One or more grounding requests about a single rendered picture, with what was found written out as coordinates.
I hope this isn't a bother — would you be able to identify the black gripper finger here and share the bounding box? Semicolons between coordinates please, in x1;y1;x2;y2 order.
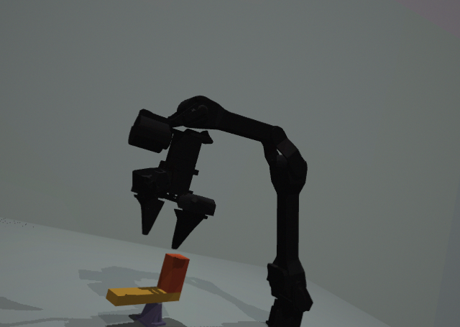
171;209;208;249
134;194;164;235

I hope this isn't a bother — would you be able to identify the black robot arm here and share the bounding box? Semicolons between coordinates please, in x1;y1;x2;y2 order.
128;96;313;327

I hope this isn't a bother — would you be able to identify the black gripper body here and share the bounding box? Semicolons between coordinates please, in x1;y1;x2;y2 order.
131;156;216;216

